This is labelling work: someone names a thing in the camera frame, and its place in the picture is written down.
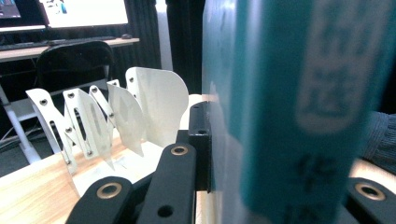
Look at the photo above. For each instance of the colourful picture book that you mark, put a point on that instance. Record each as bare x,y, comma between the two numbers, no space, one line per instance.
280,93

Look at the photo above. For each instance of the large bright monitor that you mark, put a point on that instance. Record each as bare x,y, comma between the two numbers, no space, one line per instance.
87,12

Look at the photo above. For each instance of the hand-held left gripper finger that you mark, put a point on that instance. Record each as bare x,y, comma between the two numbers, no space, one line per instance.
202,155

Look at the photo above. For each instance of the white book rack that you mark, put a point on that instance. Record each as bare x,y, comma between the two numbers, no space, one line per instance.
158,102

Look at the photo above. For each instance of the black computer mouse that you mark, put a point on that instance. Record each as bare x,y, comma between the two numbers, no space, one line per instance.
126,36

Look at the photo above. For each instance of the dark curtain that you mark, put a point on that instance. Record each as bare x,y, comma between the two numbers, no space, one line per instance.
186,46

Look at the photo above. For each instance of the white-framed desk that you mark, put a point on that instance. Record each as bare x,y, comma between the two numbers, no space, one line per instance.
18,53

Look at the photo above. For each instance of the black keyboard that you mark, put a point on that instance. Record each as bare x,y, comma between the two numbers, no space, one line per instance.
37,43

